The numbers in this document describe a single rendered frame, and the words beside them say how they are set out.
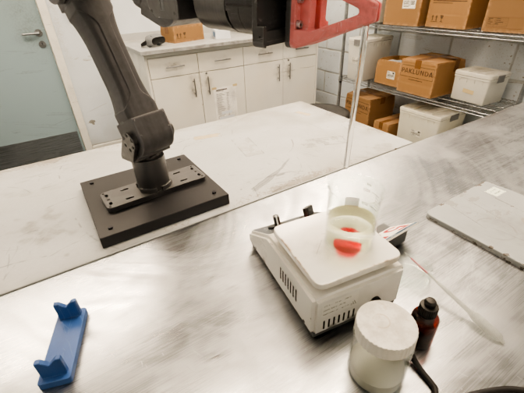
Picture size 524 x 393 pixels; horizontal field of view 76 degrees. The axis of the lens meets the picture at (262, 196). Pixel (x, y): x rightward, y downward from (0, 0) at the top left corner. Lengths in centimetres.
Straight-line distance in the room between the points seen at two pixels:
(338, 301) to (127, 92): 47
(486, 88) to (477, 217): 195
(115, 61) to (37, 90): 264
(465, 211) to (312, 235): 34
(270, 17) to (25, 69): 295
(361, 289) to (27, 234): 58
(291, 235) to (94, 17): 46
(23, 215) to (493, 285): 81
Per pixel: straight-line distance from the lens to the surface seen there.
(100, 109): 335
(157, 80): 280
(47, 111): 331
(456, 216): 68
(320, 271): 40
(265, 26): 35
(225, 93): 303
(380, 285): 44
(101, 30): 65
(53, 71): 325
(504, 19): 251
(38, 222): 76
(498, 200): 77
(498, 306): 56
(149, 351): 46
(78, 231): 69
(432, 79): 265
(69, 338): 50
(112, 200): 70
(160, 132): 63
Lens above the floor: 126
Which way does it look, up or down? 32 degrees down
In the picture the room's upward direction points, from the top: 2 degrees counter-clockwise
